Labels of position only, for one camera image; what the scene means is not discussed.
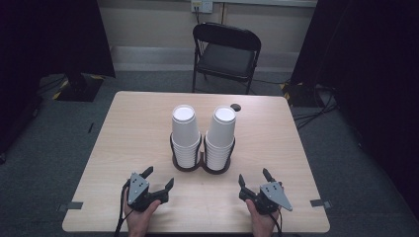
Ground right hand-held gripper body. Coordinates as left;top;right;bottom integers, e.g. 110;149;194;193
238;181;293;216

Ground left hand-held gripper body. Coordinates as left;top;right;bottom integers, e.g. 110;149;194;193
124;172;170;212

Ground black double cup holder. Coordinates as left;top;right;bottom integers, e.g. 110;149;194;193
169;130;237;176

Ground white disposable cup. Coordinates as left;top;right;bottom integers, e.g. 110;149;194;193
206;105;238;148

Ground person's left hand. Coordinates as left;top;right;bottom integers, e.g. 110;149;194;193
123;189;162;237

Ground person's right hand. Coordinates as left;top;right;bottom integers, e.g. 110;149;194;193
245;198;281;237

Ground grey tape piece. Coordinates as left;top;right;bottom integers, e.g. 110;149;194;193
309;197;333;210
56;200;84;213

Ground black stand base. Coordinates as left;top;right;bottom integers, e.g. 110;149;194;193
51;72;106;103
280;81;318;109

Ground black folding chair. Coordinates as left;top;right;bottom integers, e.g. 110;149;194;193
192;22;263;96

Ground dark curtain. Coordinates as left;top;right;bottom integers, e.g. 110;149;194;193
0;0;117;156
290;0;419;211

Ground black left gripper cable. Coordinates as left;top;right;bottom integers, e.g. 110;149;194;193
113;179;133;237

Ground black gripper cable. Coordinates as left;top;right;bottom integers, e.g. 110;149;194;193
269;208;285;237
113;179;133;237

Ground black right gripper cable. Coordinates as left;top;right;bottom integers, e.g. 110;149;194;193
269;208;285;237

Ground black floor cables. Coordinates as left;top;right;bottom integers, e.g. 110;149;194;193
292;84;339;131

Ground white wall socket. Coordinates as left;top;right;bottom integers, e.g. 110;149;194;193
191;0;214;15

